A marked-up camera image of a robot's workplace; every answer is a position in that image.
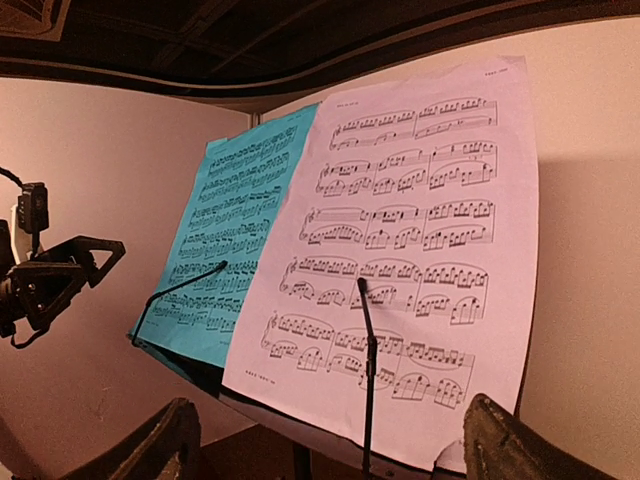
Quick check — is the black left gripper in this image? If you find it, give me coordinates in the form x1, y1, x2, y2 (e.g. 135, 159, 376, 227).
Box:
1, 220, 126, 338

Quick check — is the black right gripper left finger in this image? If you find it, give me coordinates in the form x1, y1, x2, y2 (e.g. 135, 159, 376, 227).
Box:
87, 398, 201, 479

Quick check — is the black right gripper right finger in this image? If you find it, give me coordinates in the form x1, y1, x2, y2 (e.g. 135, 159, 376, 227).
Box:
464, 394, 608, 479

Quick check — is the blue sheet music page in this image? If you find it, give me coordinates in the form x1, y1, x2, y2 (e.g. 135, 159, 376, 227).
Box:
131, 105, 317, 367

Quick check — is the black perforated music stand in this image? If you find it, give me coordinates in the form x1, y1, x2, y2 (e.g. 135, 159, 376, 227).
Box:
130, 259, 469, 480

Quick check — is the white sheet music page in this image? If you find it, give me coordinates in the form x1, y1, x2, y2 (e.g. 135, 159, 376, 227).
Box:
246, 57, 539, 440

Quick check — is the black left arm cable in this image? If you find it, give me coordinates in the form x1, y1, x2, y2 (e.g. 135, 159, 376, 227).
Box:
0, 166, 26, 190

